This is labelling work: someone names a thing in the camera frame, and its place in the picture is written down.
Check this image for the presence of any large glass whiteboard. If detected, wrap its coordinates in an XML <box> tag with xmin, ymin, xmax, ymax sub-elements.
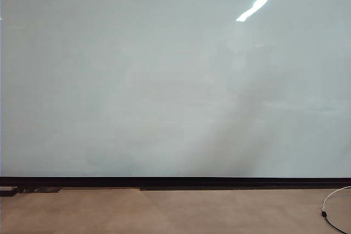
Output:
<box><xmin>0</xmin><ymin>0</ymin><xmax>351</xmax><ymax>178</ymax></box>

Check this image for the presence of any short glossy black shelf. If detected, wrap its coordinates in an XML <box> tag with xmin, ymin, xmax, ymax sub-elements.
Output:
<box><xmin>17</xmin><ymin>186</ymin><xmax>63</xmax><ymax>193</ymax></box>

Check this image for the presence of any long black marker tray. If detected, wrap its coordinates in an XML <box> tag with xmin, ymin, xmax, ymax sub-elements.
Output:
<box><xmin>139</xmin><ymin>185</ymin><xmax>351</xmax><ymax>191</ymax></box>

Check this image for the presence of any black rectangular block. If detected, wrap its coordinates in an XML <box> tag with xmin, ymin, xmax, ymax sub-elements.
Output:
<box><xmin>0</xmin><ymin>186</ymin><xmax>18</xmax><ymax>197</ymax></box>

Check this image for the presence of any black table edge frame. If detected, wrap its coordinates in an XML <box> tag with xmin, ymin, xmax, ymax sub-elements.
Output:
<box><xmin>0</xmin><ymin>176</ymin><xmax>351</xmax><ymax>189</ymax></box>

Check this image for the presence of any white cable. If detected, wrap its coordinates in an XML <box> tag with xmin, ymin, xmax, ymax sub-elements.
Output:
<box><xmin>322</xmin><ymin>186</ymin><xmax>351</xmax><ymax>211</ymax></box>

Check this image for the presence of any black cable with connector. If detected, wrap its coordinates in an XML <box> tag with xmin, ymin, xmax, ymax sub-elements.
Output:
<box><xmin>320</xmin><ymin>210</ymin><xmax>351</xmax><ymax>234</ymax></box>

